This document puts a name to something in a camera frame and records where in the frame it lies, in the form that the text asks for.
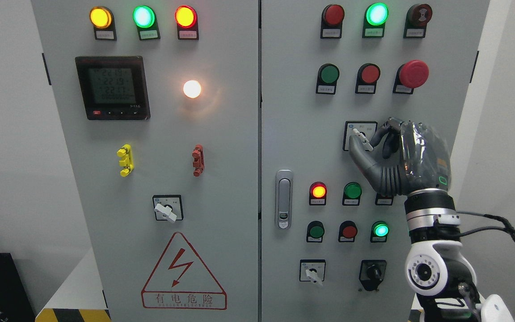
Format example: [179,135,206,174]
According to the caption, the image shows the dark red indicator top right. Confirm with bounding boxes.
[321,4,345,27]

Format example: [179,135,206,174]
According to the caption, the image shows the red push button lower row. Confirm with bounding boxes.
[338,220,358,242]

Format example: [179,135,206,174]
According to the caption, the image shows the yellow indicator light top left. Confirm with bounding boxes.
[89,6,113,29]

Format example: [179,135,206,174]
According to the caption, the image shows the lit green push button lower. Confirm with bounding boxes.
[371,221,389,240]

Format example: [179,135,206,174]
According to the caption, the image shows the black digital power meter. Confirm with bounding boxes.
[75,56,151,120]

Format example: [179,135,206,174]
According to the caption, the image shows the lit orange-red indicator middle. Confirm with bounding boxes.
[309,182,327,199]

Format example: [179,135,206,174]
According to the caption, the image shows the silver cabinet door handle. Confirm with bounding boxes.
[274,169,294,229]

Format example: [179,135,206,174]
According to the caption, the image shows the yellow terminal connector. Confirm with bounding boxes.
[117,144,135,177]

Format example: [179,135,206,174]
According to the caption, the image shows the black rotary switch bottom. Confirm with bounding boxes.
[359,259,388,292]

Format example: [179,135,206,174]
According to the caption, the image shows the red push button row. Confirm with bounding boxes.
[358,63,380,85]
[338,220,358,242]

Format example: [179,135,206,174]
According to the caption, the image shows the red emergency stop button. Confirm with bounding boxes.
[398,59,430,89]

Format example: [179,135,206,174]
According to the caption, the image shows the red-orange indicator light top left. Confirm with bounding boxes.
[174,5,198,29]

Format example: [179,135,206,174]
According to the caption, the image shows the green push button upper row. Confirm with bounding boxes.
[317,64,340,85]

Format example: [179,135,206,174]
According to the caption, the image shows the green lit indicator top right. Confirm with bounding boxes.
[365,2,389,26]

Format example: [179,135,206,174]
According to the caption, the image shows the gray electrical control cabinet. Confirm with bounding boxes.
[31,0,489,322]

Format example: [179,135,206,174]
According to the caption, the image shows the red terminal connector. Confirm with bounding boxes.
[191,144,205,177]

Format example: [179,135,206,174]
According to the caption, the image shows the gray rotary switch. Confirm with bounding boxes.
[299,259,326,287]
[342,121,377,151]

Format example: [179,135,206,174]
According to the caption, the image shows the gray rotary switch left door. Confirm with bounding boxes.
[152,195,184,223]

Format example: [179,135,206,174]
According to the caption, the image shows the green push button row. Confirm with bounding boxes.
[317,64,340,85]
[306,220,325,242]

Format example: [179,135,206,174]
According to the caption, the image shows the white glowing lamp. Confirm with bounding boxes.
[182,80,202,99]

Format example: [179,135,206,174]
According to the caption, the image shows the red electrical hazard warning sticker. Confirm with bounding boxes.
[141,232,227,310]

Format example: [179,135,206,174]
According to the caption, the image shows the gray rotary switch bottom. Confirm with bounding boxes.
[299,259,326,287]

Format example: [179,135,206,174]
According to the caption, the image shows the dark red buzzer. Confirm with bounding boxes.
[407,4,433,27]

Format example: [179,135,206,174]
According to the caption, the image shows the green indicator light top left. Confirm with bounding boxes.
[133,5,156,29]

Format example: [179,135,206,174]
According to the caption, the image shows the green push button lower row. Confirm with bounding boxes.
[306,220,325,242]

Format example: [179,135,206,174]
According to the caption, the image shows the green indicator middle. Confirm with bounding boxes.
[343,182,362,199]

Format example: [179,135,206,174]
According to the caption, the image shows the red push button upper row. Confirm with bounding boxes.
[358,63,380,85]

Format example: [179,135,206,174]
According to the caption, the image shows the dark gray robotic hand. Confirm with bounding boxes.
[349,118,451,196]

